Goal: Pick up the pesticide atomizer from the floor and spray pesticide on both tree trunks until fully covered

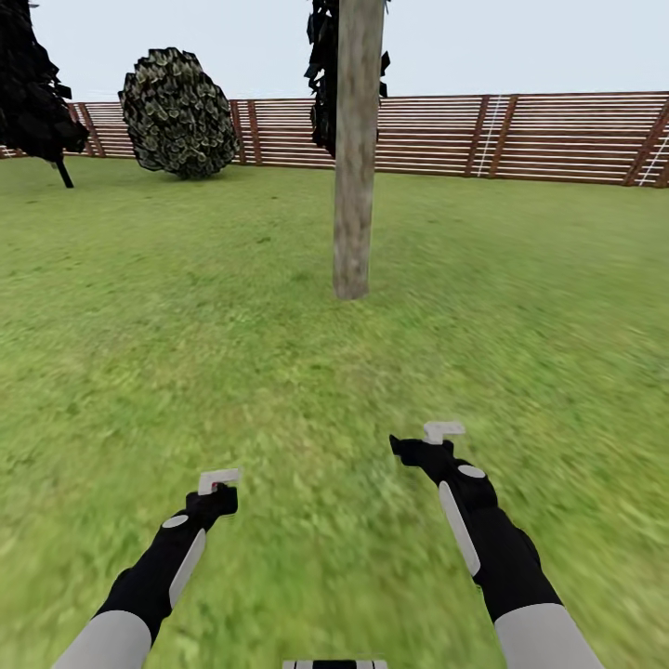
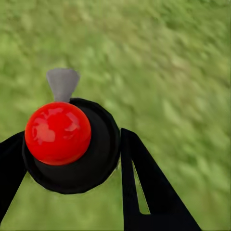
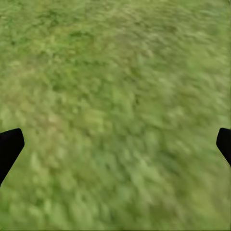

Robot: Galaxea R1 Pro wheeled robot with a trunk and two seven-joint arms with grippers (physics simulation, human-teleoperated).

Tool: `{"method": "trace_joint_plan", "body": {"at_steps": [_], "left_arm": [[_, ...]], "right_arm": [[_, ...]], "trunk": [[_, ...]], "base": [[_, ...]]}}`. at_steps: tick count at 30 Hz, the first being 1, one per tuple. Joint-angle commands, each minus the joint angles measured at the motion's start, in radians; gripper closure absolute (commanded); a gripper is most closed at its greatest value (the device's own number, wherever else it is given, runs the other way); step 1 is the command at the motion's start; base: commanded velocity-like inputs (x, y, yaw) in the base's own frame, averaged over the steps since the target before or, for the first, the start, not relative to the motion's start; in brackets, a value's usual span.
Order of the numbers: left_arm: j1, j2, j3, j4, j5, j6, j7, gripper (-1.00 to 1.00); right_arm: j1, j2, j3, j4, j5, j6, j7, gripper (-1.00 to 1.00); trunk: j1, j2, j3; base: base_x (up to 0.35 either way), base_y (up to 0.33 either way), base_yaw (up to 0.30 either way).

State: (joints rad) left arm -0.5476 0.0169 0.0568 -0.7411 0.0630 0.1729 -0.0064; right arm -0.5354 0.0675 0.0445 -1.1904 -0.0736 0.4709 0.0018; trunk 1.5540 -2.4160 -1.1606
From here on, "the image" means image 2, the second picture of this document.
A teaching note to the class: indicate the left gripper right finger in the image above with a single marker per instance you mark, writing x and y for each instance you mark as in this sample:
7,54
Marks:
168,212

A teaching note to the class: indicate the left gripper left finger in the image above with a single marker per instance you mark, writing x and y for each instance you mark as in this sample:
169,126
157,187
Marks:
12,170

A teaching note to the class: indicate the pesticide atomizer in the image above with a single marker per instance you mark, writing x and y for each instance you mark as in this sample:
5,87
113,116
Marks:
71,145

